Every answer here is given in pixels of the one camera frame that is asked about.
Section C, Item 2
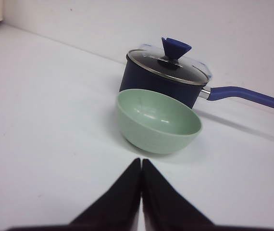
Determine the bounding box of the dark blue saucepan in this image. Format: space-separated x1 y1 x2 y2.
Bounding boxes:
119 56 274 108

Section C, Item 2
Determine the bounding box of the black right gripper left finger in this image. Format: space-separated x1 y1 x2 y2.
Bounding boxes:
9 158 141 231

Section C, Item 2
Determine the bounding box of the glass pot lid blue knob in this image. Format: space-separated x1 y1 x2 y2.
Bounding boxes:
127 37 209 86

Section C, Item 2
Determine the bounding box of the green bowl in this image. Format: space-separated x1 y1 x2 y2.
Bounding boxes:
116 89 202 154

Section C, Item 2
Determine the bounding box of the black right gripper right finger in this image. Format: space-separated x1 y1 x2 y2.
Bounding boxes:
142 159 244 231

